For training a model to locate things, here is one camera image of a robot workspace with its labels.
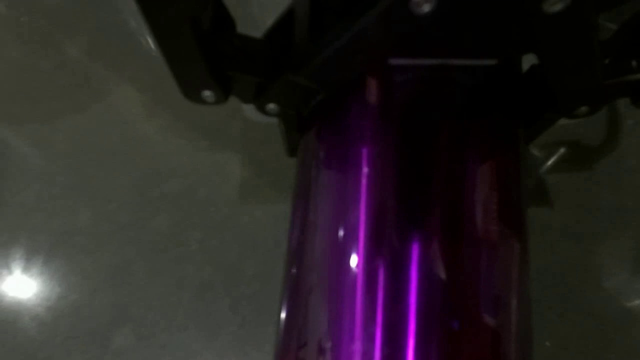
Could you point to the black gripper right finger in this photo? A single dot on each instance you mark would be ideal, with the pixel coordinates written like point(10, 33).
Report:
point(587, 60)

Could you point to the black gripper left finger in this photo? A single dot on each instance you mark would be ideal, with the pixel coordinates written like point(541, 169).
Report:
point(292, 131)

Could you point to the purple tumbler cup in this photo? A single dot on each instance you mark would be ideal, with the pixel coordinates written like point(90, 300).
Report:
point(361, 233)

